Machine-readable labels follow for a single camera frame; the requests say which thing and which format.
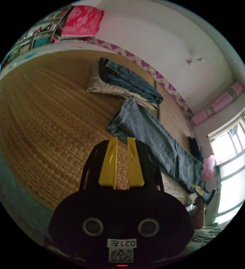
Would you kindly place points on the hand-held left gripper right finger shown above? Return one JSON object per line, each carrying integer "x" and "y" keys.
{"x": 135, "y": 168}

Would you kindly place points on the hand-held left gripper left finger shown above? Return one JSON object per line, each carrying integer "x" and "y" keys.
{"x": 108, "y": 164}

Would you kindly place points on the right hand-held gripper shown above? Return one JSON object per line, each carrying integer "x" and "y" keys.
{"x": 210, "y": 196}

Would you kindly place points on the gray jeans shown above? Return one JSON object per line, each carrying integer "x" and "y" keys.
{"x": 156, "y": 138}

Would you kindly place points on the person's right forearm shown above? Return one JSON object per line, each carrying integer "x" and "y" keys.
{"x": 199, "y": 219}

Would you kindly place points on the person's right hand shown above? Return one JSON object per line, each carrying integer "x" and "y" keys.
{"x": 199, "y": 202}

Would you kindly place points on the pink bag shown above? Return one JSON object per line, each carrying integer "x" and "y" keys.
{"x": 209, "y": 167}

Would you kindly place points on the black garment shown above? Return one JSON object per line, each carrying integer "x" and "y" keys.
{"x": 195, "y": 148}

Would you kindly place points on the window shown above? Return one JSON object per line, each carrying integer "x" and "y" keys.
{"x": 236, "y": 168}

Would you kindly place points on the bed with woven mat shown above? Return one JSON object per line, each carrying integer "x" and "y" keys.
{"x": 46, "y": 109}

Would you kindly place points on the pile of clothes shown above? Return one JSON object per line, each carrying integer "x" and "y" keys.
{"x": 122, "y": 82}

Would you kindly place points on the pink curtain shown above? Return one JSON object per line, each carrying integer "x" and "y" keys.
{"x": 217, "y": 103}

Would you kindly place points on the red patterned pillow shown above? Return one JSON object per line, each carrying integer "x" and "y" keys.
{"x": 82, "y": 21}

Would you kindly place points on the shelf with items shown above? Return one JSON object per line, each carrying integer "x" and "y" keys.
{"x": 38, "y": 33}

